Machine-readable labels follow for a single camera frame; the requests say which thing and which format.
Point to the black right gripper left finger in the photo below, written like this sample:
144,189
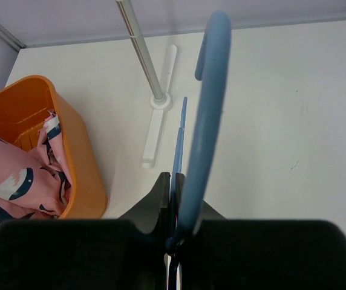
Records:
123,253

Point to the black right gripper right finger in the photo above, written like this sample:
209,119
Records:
265,254

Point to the pink shark print shorts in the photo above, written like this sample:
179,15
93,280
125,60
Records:
35,184

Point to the blue wire hanger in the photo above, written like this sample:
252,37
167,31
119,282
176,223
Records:
211,70

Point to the metal clothes rack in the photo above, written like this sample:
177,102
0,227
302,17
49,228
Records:
161,100

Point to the orange plastic basket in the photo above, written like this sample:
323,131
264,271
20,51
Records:
24,105

